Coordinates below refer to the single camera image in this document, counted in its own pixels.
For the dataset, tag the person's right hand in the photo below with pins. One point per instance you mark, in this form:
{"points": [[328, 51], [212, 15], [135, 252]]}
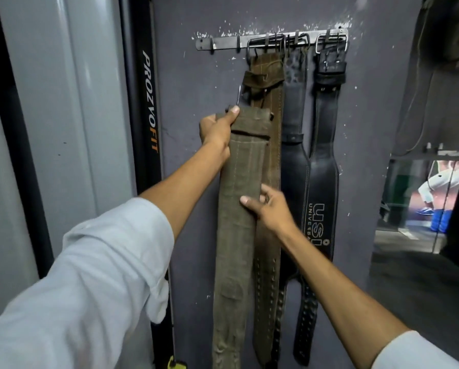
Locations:
{"points": [[275, 211]]}

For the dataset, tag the person's left hand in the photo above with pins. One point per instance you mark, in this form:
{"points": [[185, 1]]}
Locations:
{"points": [[218, 134]]}

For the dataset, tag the olive green suede belt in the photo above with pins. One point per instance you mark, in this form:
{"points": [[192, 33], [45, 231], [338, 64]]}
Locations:
{"points": [[237, 226]]}

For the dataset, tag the black belt with red logo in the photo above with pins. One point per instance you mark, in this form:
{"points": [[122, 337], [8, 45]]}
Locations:
{"points": [[294, 169]]}

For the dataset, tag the black USI leather belt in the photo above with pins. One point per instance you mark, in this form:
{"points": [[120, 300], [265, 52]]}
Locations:
{"points": [[321, 180]]}

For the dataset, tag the brown suede belt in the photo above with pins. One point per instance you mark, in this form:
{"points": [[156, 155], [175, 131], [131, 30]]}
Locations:
{"points": [[268, 272]]}

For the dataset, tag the metal wall hooks rail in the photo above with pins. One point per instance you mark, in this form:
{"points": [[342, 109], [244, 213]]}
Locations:
{"points": [[225, 42]]}

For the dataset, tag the person's left forearm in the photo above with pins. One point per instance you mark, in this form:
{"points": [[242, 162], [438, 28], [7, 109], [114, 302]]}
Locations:
{"points": [[183, 192]]}

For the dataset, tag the person's right forearm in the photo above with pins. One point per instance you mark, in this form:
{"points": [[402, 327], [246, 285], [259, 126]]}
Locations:
{"points": [[341, 299]]}

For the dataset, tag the black grey folded treadmill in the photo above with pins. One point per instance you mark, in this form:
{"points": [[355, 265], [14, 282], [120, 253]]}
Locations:
{"points": [[133, 92]]}

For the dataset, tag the yellow metal bar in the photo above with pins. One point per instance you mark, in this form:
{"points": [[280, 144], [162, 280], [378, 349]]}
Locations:
{"points": [[175, 365]]}

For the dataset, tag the white long-sleeved shirt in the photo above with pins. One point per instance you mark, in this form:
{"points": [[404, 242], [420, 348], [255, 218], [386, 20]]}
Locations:
{"points": [[79, 288]]}

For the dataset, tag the wall-mounted fan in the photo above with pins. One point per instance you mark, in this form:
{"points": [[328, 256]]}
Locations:
{"points": [[452, 30]]}

